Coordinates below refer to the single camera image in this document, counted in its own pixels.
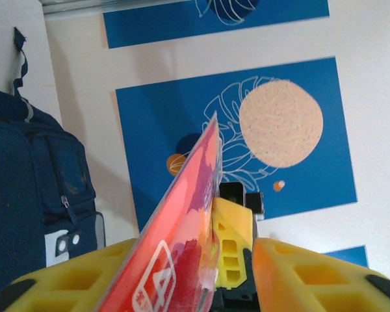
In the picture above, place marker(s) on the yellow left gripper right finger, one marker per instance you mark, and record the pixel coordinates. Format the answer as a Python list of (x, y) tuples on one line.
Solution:
[(312, 279)]

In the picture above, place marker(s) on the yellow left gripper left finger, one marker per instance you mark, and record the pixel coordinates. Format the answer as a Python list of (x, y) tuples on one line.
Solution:
[(68, 279)]

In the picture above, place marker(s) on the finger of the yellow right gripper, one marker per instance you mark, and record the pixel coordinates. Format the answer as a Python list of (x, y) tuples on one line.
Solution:
[(237, 224)]

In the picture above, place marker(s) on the red packet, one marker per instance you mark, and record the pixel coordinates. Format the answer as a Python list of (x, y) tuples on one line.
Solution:
[(182, 227)]

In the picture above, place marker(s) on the navy blue backpack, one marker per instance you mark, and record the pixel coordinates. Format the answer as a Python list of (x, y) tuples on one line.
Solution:
[(19, 162)]

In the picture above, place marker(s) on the aluminium left corner post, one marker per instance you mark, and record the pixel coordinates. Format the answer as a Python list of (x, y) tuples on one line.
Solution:
[(84, 5)]

